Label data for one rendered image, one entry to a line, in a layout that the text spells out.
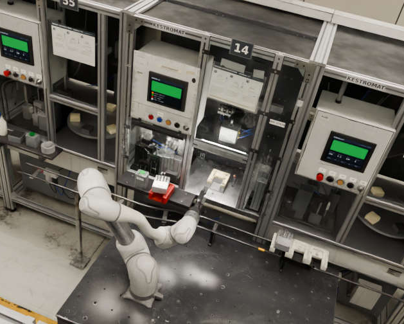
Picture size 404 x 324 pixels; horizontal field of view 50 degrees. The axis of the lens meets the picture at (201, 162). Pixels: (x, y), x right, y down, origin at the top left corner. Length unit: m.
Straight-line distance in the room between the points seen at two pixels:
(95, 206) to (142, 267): 0.56
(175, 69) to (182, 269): 1.25
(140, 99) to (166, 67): 0.31
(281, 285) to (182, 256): 0.66
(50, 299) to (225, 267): 1.38
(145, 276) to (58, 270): 1.34
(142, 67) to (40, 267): 1.87
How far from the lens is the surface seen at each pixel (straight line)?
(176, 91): 2.59
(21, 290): 3.62
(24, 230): 4.02
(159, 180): 2.89
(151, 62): 2.61
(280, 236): 2.84
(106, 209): 2.09
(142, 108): 2.77
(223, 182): 3.04
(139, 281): 2.51
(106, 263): 2.83
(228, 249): 3.00
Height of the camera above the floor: 2.88
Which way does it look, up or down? 37 degrees down
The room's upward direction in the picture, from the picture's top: 10 degrees clockwise
